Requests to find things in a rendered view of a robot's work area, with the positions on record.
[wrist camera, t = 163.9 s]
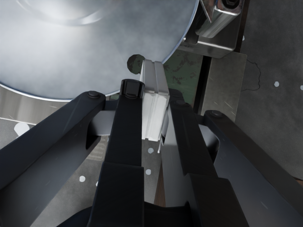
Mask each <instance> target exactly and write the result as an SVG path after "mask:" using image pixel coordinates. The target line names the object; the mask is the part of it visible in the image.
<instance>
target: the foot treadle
mask: <svg viewBox="0 0 303 227"><path fill-rule="evenodd" d="M107 140H108V135H104V136H101V140H100V142H99V143H98V144H97V145H96V147H95V148H94V149H93V150H92V152H91V153H90V154H89V155H88V156H87V157H86V158H87V159H93V160H99V161H101V160H103V158H104V155H105V150H106V144H107Z"/></svg>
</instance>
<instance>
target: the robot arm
mask: <svg viewBox="0 0 303 227"><path fill-rule="evenodd" d="M161 133H162V136H161ZM104 135H110V138H109V142H108V146H107V151H106V156H105V160H104V162H103V163H102V167H101V171H100V175H99V179H98V184H97V187H96V192H95V197H94V201H93V205H92V206H90V207H88V208H85V209H83V210H81V211H79V212H77V213H76V214H74V215H73V216H71V217H70V218H68V219H67V220H65V221H64V222H62V223H61V224H60V225H58V226H57V227H303V186H302V185H300V184H299V183H298V182H297V181H296V180H295V179H294V178H293V177H292V176H291V175H290V174H289V173H288V172H286V171H285V170H284V169H283V168H282V167H281V166H280V165H279V164H278V163H277V162H276V161H275V160H274V159H273V158H272V157H271V156H270V155H269V154H267V153H266V152H265V151H264V150H263V149H262V148H261V147H260V146H259V145H258V144H257V143H256V142H254V141H253V140H252V139H251V138H250V137H249V136H248V135H247V134H246V133H245V132H244V131H243V130H242V129H240V128H239V127H238V126H237V125H236V124H235V123H234V122H233V121H232V120H231V119H230V118H229V117H227V116H226V115H225V114H223V113H221V112H220V111H217V110H206V111H205V113H204V116H202V115H199V114H196V113H194V112H193V109H192V107H191V105H190V104H189V103H186V102H185V101H184V98H183V95H182V93H181V92H180V91H179V90H177V89H171V88H168V85H167V81H166V77H165V71H164V67H163V64H162V62H159V61H155V62H152V60H149V59H145V60H143V63H142V70H141V75H140V80H135V79H123V80H122V81H121V86H120V92H119V98H118V99H116V100H106V96H105V95H104V94H102V93H100V92H97V91H86V92H83V93H81V94H80V95H78V96H77V97H75V98H74V99H73V100H71V101H70V102H68V103H67V104H65V105H64V106H63V107H61V108H60V109H58V110H57V111H55V112H54V113H52V114H51V115H50V116H48V117H47V118H45V119H44V120H42V121H41V122H39V123H38V124H37V125H35V126H34V127H32V128H31V129H29V130H28V131H26V132H25V133H24V134H22V135H21V136H19V137H18V138H16V139H15V140H13V141H12V142H10V143H9V144H8V145H6V146H5V147H3V148H2V149H0V227H30V226H31V225H32V224H33V223H34V221H35V220H36V219H37V218H38V216H39V215H40V214H41V213H42V211H43V210H44V209H45V208H46V206H47V205H48V204H49V203H50V202H51V201H52V199H53V198H54V197H55V196H56V194H57V193H58V192H59V191H60V189H61V188H62V187H63V186H64V184H65V183H66V182H67V181H68V180H69V179H70V177H71V176H72V175H73V174H74V172H75V171H76V170H77V169H78V167H79V166H80V165H81V164H82V162H83V161H84V160H85V159H86V157H87V156H88V155H89V154H90V153H91V152H92V150H93V149H94V148H95V147H96V145H97V144H98V143H99V142H100V140H101V136H104ZM160 137H161V141H160V145H159V149H158V153H160V151H161V158H162V168H163V178H164V189H165V203H166V207H161V206H158V205H155V204H151V203H148V202H146V201H144V167H142V139H145V138H148V140H151V141H158V140H160ZM219 145H220V146H219ZM218 147H219V150H218Z"/></svg>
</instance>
